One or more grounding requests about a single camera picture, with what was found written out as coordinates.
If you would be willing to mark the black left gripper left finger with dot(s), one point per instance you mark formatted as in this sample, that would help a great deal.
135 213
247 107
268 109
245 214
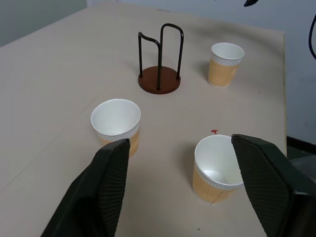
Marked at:
98 187

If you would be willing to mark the orange ribbed paper cup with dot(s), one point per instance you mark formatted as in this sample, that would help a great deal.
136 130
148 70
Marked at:
116 123
225 64
214 170

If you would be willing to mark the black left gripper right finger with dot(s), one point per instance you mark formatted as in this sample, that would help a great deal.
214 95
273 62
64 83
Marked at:
271 187

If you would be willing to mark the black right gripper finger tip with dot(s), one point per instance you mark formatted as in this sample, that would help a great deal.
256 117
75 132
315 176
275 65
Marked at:
250 2

